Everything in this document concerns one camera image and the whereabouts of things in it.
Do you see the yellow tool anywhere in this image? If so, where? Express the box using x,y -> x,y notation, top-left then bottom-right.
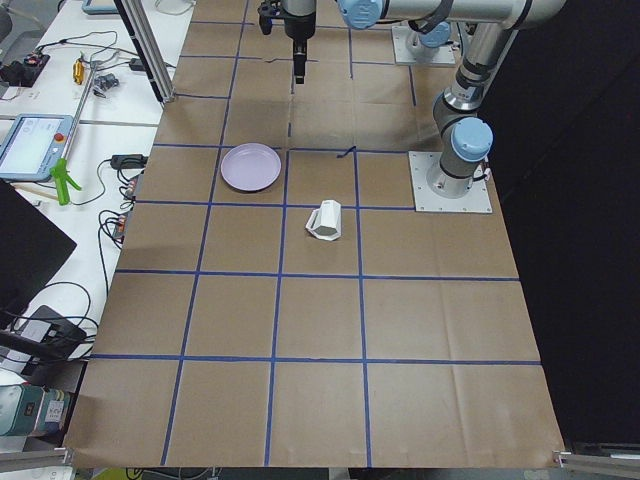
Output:
72,58 -> 85,85

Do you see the lavender plate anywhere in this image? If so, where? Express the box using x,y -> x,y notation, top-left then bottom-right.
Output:
221,143 -> 281,192

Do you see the brown paper table cover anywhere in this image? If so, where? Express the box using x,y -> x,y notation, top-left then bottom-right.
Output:
65,1 -> 562,468

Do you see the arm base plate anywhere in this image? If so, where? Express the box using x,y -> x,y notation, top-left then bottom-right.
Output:
391,26 -> 456,67
408,151 -> 493,214

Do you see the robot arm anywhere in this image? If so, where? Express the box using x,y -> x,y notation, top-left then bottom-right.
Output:
337,1 -> 564,199

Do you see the black power adapter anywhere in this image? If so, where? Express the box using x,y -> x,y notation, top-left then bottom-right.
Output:
110,154 -> 148,170

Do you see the black monitor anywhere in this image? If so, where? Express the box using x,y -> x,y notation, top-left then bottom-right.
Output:
1,182 -> 76,328

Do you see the teach pendant tablet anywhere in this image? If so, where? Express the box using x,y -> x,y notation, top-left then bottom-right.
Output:
1,113 -> 73,182

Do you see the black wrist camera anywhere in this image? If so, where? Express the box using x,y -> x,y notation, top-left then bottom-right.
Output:
257,0 -> 281,36

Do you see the aluminium frame post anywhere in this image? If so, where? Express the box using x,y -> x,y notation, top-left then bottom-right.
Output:
114,0 -> 175,104

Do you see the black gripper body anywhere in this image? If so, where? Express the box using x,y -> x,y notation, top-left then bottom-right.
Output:
281,0 -> 317,56

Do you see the white angular cup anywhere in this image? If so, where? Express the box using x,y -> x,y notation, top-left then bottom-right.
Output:
305,199 -> 342,241

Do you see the green plastic clamp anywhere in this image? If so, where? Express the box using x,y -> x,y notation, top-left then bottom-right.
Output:
49,158 -> 82,206

